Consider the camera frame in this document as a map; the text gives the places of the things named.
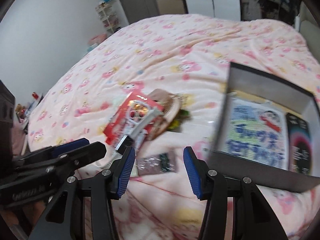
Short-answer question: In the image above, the black cardboard storage box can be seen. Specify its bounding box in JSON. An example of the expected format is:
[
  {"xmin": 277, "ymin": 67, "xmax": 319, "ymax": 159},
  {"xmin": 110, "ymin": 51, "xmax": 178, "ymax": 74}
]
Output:
[{"xmin": 208, "ymin": 62, "xmax": 319, "ymax": 192}]

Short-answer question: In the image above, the cartoon boy sticker pack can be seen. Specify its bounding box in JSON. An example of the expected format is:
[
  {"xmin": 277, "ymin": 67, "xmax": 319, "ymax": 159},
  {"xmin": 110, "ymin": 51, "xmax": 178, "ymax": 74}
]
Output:
[{"xmin": 218, "ymin": 96, "xmax": 289, "ymax": 170}]

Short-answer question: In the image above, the black round-pattern card pack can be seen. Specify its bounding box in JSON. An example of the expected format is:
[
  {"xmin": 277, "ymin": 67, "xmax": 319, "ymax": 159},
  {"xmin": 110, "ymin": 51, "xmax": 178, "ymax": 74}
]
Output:
[{"xmin": 286, "ymin": 113, "xmax": 312, "ymax": 175}]

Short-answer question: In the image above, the wooden comb with pouch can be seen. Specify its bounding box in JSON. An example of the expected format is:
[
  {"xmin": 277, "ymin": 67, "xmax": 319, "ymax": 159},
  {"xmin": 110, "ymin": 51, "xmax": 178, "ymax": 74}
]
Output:
[{"xmin": 148, "ymin": 88, "xmax": 182, "ymax": 140}]

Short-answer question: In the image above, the green leaf packet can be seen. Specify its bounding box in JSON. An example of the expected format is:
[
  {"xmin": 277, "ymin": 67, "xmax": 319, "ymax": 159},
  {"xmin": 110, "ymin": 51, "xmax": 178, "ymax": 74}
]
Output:
[{"xmin": 167, "ymin": 109, "xmax": 191, "ymax": 132}]

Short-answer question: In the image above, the brown sachet packet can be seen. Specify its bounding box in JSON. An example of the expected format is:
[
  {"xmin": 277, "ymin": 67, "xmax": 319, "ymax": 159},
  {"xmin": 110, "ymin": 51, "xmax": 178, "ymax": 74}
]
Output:
[{"xmin": 137, "ymin": 151, "xmax": 177, "ymax": 177}]

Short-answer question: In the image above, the pink cartoon print blanket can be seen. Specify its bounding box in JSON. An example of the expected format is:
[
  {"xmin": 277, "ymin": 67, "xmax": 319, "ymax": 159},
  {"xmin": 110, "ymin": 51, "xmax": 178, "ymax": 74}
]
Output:
[{"xmin": 28, "ymin": 14, "xmax": 319, "ymax": 239}]

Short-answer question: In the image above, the white storage shelf rack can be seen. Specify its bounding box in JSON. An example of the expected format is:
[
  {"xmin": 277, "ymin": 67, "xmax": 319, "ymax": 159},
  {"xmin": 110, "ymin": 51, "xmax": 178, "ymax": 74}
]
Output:
[{"xmin": 95, "ymin": 2, "xmax": 121, "ymax": 34}]

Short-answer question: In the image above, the red white toy package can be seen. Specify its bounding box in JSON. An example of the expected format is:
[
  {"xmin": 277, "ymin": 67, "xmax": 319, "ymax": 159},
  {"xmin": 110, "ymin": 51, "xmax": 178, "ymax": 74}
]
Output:
[{"xmin": 104, "ymin": 90, "xmax": 163, "ymax": 151}]

